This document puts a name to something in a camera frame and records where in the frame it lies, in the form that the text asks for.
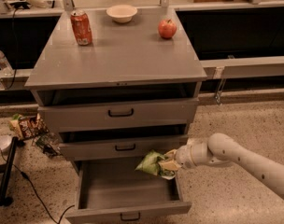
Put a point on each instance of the black stand leg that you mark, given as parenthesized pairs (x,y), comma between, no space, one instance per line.
(5,170)

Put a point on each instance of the dark green bag on floor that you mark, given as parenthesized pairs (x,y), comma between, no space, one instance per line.
(48,144)

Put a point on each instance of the cream paper bowl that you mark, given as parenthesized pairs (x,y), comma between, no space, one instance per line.
(121,13)

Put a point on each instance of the grey drawer cabinet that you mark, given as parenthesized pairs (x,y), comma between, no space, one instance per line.
(124,63)

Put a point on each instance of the grey middle drawer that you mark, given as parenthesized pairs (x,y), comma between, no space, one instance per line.
(120,148)

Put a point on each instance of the grey drawer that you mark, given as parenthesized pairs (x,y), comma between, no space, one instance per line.
(113,190)
(89,117)
(120,148)

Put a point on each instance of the white round disc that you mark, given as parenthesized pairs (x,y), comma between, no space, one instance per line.
(5,142)

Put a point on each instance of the metal bracket on rail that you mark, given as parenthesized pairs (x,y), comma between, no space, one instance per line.
(218,75)

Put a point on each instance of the green jalapeno chip bag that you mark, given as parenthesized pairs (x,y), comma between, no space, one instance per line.
(150,164)

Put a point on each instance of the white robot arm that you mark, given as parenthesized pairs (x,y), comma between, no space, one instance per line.
(221,149)

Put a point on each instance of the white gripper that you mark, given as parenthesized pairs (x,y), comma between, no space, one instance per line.
(184,157)

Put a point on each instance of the clear plastic water bottle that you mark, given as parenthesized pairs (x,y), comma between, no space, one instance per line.
(5,66)

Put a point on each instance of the orange soda can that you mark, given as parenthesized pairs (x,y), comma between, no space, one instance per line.
(81,27)

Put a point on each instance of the brown snack bag on floor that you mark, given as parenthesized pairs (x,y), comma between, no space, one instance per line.
(27,127)

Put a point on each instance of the grey bottom drawer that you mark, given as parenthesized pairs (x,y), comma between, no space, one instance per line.
(113,190)

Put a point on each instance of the red apple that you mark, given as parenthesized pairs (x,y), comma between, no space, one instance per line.
(167,28)

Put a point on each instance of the grey top drawer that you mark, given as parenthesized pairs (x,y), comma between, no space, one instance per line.
(89,117)

